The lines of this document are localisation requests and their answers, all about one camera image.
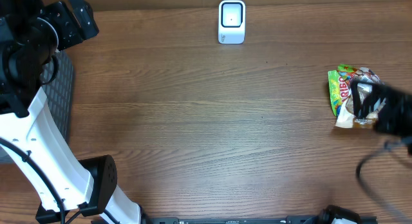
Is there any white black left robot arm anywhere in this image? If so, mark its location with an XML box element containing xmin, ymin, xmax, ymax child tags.
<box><xmin>1</xmin><ymin>0</ymin><xmax>148</xmax><ymax>224</ymax></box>

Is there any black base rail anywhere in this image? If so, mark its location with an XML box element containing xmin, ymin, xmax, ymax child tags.
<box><xmin>91</xmin><ymin>215</ymin><xmax>378</xmax><ymax>224</ymax></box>

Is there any white barcode scanner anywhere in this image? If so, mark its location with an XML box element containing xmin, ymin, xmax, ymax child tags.
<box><xmin>218</xmin><ymin>0</ymin><xmax>246</xmax><ymax>44</ymax></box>

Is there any beige brown snack bag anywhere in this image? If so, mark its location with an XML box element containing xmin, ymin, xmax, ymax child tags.
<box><xmin>335</xmin><ymin>67</ymin><xmax>385</xmax><ymax>129</ymax></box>

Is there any green gummy candy bag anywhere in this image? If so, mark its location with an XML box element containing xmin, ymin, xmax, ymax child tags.
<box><xmin>328</xmin><ymin>64</ymin><xmax>363</xmax><ymax>117</ymax></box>

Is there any grey plastic mesh basket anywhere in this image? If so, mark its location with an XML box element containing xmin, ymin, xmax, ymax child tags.
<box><xmin>0</xmin><ymin>50</ymin><xmax>75</xmax><ymax>165</ymax></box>

